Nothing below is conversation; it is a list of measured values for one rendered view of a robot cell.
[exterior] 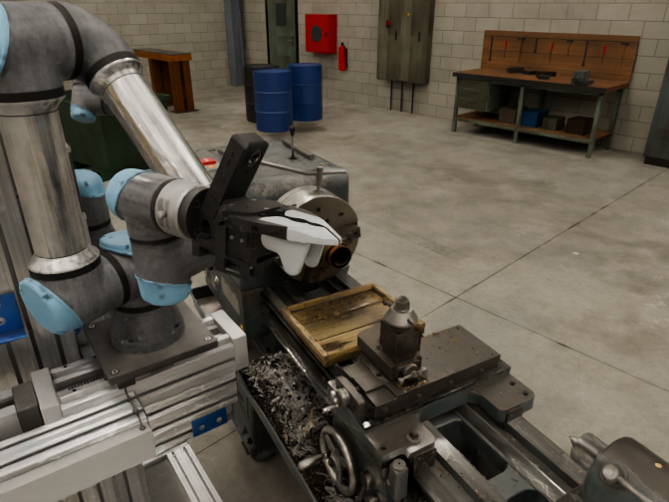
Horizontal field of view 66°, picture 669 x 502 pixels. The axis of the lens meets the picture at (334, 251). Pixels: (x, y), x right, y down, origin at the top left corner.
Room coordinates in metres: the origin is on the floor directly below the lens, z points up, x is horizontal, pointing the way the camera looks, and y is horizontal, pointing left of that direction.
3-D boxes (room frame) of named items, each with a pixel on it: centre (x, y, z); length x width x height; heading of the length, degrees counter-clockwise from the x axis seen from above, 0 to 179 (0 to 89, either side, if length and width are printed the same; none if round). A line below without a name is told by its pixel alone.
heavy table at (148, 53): (10.23, 3.22, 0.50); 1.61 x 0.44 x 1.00; 43
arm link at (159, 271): (0.69, 0.24, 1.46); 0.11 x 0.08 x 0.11; 146
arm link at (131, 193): (0.68, 0.26, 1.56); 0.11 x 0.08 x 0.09; 57
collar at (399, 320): (1.05, -0.16, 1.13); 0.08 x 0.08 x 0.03
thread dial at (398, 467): (0.83, -0.14, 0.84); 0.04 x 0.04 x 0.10; 29
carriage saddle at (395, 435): (1.05, -0.25, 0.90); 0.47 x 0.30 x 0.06; 119
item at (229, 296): (1.98, 0.28, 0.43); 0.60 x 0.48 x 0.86; 29
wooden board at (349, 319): (1.41, -0.06, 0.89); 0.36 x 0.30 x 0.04; 119
